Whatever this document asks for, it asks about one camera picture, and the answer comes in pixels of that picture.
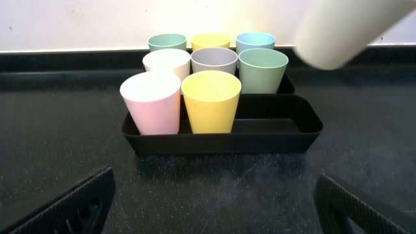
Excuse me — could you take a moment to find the green cup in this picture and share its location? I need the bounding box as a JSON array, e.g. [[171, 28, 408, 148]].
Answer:
[[147, 33, 188, 53], [238, 47, 289, 95]]

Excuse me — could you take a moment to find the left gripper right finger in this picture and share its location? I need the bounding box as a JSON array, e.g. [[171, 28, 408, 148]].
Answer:
[[313, 174, 416, 234]]

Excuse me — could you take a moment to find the blue cup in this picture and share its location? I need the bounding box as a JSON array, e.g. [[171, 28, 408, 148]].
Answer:
[[235, 31, 277, 55]]

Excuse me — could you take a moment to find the black tray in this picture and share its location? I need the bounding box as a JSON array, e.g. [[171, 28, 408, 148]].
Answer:
[[142, 64, 296, 96], [122, 94, 324, 155]]

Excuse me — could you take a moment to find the grey cup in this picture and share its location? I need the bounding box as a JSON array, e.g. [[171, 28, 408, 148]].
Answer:
[[190, 47, 239, 75]]

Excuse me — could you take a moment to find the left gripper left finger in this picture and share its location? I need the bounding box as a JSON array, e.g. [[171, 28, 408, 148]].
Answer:
[[0, 165, 117, 234]]

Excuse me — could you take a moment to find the white cup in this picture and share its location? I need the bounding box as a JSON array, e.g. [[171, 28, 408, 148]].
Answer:
[[292, 0, 416, 71], [142, 48, 192, 82]]

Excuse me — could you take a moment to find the pink cup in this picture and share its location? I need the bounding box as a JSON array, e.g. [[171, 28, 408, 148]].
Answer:
[[119, 71, 182, 136]]

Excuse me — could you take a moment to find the yellow cup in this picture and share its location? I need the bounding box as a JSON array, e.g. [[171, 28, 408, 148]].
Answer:
[[190, 33, 231, 51], [181, 70, 242, 135]]

